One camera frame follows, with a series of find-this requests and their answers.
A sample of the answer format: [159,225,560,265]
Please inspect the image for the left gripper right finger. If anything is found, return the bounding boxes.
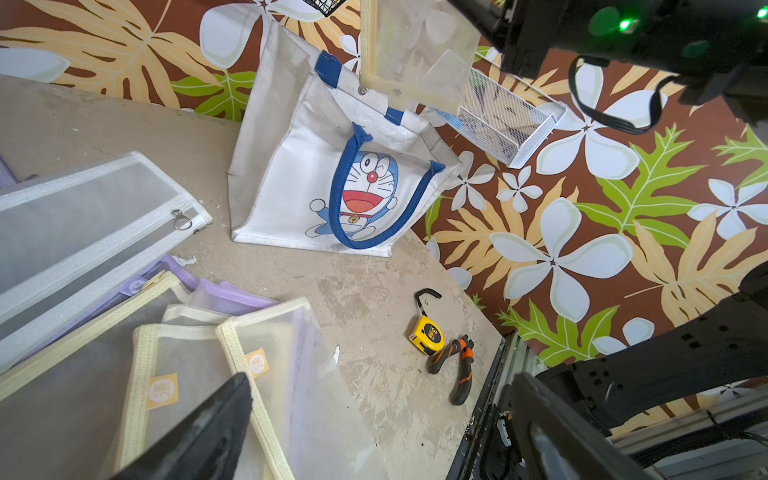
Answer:
[511,373,650,479]

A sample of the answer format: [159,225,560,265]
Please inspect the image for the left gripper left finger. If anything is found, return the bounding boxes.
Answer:
[114,373,252,479]

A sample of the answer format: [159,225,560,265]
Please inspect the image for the cream trimmed mesh pouch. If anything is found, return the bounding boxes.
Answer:
[1,272,180,479]

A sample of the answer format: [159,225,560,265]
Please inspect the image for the white Doraemon canvas bag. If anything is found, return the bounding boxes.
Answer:
[228,23,461,257]

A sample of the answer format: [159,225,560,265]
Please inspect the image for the yellow trimmed mesh pouch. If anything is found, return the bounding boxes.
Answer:
[359,0,480,115]

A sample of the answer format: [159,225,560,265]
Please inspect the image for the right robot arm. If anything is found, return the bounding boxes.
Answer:
[424,1,767,367]

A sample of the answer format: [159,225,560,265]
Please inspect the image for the large purple mesh pouch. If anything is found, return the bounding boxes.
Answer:
[35,255,277,351]

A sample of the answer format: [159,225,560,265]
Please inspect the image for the white mesh pouch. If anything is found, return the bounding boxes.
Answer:
[1,151,212,371]

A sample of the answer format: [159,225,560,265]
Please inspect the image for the orange black pliers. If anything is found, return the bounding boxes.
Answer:
[425,334,476,407]

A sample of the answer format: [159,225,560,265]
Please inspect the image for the yellow tape measure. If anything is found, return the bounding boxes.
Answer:
[408,288,445,356]

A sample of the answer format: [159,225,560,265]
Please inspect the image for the white wire basket right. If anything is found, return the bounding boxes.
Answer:
[424,69,568,169]

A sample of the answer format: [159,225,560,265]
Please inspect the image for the black wire basket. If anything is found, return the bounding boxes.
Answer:
[304,0,346,17]

